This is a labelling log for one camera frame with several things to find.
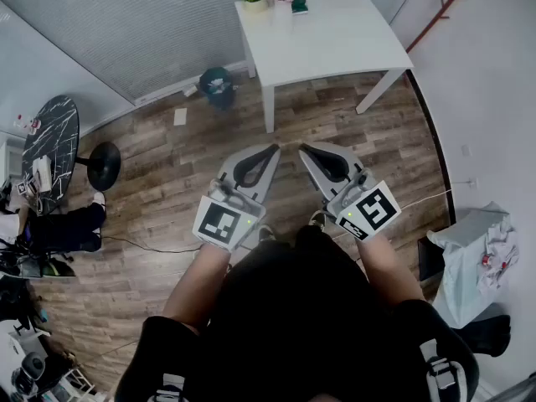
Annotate white floor cable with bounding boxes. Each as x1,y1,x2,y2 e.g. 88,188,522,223
393,188,454,214

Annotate red-brown coat rack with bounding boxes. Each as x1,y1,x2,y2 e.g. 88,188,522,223
405,0,477,54

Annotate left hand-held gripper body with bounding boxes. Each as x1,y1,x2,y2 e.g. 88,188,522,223
192,173,267,253

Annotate person's right shoe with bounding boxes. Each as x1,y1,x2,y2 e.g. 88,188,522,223
308,209,327,233

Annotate black floor cable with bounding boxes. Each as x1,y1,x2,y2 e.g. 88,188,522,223
100,234,204,255

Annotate grey window blinds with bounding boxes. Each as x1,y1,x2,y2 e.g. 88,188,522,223
0,0,252,104

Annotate white table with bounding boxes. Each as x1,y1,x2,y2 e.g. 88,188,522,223
234,0,415,134

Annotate dark trash bin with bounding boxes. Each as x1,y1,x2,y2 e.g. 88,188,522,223
198,67,235,111

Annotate black round table base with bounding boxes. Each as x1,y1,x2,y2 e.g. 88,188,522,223
75,141,122,192

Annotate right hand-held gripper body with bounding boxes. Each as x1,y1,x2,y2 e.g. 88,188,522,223
326,167,402,242

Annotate pale plastic bag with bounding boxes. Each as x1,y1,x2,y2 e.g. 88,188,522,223
426,201,520,330

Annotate person's left forearm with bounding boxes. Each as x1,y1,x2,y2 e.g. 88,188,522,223
161,243,234,334

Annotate black marble round table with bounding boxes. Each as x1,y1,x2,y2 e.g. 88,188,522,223
21,94,80,216

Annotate person's black clothing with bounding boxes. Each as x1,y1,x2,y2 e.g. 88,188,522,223
115,224,481,402

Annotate black round appliance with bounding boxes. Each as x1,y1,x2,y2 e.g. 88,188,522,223
12,352,47,395

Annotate white box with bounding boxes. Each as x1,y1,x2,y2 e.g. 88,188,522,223
32,157,54,194

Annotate crumpled white paper pile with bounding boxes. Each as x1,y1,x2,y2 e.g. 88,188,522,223
477,215,520,296

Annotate person's right forearm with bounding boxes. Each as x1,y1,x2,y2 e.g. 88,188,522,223
355,232,426,309

